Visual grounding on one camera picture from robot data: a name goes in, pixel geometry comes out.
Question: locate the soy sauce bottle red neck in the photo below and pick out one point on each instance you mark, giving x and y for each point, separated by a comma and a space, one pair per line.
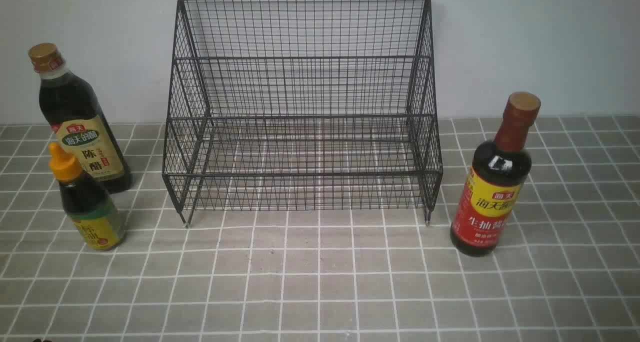
498, 171

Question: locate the small oyster sauce bottle orange cap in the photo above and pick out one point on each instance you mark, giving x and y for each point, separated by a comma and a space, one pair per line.
86, 202

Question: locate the large vinegar bottle gold cap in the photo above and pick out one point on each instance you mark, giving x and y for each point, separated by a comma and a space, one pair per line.
71, 108

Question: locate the black wire mesh shelf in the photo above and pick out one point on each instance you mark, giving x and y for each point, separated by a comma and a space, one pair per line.
296, 105

